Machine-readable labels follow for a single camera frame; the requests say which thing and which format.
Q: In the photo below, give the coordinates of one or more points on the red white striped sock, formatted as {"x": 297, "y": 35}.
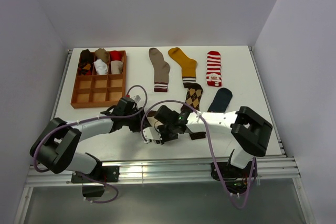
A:
{"x": 213, "y": 69}

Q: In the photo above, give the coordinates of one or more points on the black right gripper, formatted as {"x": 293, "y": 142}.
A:
{"x": 164, "y": 139}

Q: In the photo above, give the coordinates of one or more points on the rolled red socks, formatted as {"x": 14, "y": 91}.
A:
{"x": 116, "y": 55}

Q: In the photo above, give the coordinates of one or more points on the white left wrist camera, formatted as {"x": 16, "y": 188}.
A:
{"x": 135, "y": 98}

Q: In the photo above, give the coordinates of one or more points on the aluminium frame rail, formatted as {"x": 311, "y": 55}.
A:
{"x": 169, "y": 171}

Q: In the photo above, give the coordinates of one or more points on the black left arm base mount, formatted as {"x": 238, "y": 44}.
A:
{"x": 95, "y": 184}

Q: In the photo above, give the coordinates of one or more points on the rolled dark argyle socks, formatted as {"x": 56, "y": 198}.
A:
{"x": 85, "y": 65}

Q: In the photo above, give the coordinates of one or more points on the taupe sock with striped cuff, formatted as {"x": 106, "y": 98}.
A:
{"x": 161, "y": 70}

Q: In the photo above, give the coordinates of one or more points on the brown argyle sock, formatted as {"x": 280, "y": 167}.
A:
{"x": 193, "y": 98}

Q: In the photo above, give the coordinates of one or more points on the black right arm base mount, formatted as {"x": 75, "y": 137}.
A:
{"x": 236, "y": 179}

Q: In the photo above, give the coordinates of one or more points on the wooden compartment tray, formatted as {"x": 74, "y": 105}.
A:
{"x": 96, "y": 91}

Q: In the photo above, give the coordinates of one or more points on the rolled taupe socks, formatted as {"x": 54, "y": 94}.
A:
{"x": 102, "y": 54}

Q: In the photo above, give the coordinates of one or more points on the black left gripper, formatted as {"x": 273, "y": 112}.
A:
{"x": 137, "y": 128}

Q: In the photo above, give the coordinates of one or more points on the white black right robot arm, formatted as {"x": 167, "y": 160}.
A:
{"x": 250, "y": 130}

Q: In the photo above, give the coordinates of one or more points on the rolled cream socks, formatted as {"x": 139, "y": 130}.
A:
{"x": 116, "y": 67}

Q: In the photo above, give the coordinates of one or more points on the rolled white socks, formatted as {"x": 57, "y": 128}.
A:
{"x": 101, "y": 67}

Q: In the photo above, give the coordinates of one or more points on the cream brown striped sock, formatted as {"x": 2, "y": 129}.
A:
{"x": 152, "y": 120}

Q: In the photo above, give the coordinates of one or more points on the navy blue sock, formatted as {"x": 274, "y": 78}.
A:
{"x": 221, "y": 101}

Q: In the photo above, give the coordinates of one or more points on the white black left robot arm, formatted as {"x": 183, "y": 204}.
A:
{"x": 55, "y": 149}

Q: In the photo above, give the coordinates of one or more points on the mustard yellow sock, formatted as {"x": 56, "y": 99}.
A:
{"x": 188, "y": 66}

